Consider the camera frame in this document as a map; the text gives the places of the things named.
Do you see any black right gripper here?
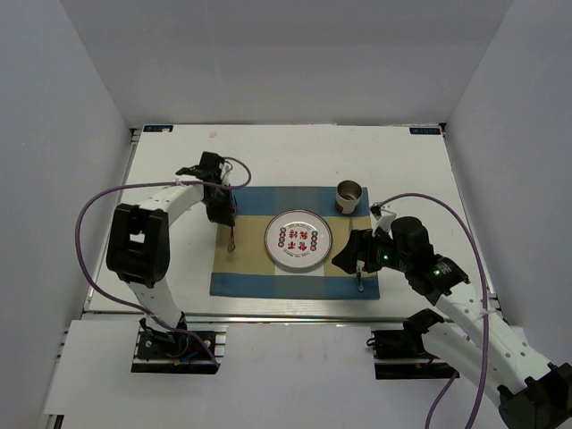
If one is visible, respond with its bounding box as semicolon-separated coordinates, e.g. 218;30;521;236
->
332;224;412;273

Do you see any knife with green handle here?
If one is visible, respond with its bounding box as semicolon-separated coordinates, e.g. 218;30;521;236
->
349;217;364;293

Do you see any silver fork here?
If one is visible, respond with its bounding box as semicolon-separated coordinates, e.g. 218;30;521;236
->
227;226;236;253

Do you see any metal cup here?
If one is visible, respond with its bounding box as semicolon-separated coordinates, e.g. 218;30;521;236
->
335;180;363;215

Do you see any white plate with red characters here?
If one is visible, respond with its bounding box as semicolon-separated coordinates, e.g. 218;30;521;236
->
265;210;333;273

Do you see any blue and beige placemat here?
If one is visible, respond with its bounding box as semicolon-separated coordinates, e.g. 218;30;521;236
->
209;186;380;300

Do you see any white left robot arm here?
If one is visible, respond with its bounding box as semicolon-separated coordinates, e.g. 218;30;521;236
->
106;152;236;357

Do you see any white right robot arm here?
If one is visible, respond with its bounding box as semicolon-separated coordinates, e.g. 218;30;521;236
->
332;216;571;428

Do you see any blue corner sticker left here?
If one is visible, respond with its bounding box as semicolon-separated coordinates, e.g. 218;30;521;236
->
142;124;173;133

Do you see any blue corner sticker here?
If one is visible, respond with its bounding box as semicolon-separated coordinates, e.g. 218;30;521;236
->
142;124;173;133
409;127;441;135

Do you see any blue corner sticker right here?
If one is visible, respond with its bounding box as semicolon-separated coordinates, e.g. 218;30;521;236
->
409;127;441;135

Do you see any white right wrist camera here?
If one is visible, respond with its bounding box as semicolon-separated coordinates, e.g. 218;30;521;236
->
370;202;397;237

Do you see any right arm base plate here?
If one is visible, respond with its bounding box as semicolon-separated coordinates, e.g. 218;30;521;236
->
366;329;454;381

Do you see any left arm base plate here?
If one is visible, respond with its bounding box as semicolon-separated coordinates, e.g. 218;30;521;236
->
130;318;222;374

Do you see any aluminium table edge rail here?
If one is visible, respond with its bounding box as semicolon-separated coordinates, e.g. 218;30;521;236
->
80;311;509;326

